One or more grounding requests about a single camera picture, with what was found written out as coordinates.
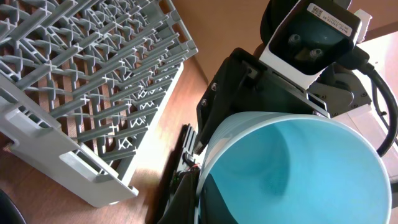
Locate black round tray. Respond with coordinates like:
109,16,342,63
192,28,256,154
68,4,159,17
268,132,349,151
0,190,26,224

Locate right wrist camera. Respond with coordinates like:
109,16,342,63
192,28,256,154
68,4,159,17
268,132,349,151
259,0,364,90

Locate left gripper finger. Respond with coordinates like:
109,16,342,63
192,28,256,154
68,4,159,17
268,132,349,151
157,171,199,224

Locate blue plastic cup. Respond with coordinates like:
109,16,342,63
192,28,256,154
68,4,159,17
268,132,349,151
196,112,392,223

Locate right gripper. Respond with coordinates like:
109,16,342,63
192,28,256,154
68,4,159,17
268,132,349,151
193,48,371,154

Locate grey dishwasher rack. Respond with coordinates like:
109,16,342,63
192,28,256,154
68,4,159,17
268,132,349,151
1,0,198,207

